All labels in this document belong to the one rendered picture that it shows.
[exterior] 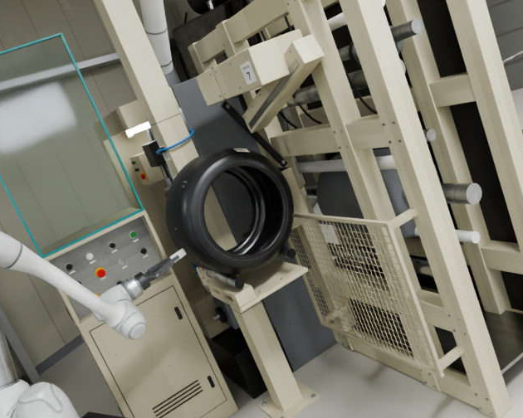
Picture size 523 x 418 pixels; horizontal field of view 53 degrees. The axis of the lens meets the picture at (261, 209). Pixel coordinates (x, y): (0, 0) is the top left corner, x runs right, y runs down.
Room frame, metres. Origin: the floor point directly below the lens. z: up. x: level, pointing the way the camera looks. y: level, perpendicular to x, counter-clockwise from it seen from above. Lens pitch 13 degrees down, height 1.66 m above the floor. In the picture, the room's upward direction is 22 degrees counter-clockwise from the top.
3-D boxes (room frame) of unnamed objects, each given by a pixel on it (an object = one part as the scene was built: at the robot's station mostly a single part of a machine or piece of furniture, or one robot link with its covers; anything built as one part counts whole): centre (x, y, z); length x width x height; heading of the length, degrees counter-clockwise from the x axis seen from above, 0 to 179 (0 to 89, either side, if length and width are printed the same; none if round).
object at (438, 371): (2.29, -0.25, 0.65); 0.90 x 0.02 x 0.70; 23
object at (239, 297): (2.32, 0.28, 0.83); 0.36 x 0.09 x 0.06; 23
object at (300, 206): (2.72, -0.12, 1.05); 0.20 x 0.15 x 0.30; 23
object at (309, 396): (2.60, 0.27, 0.01); 0.27 x 0.27 x 0.02; 23
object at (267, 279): (2.37, 0.15, 0.80); 0.37 x 0.36 x 0.02; 113
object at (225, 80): (2.37, -0.18, 1.71); 0.61 x 0.25 x 0.15; 23
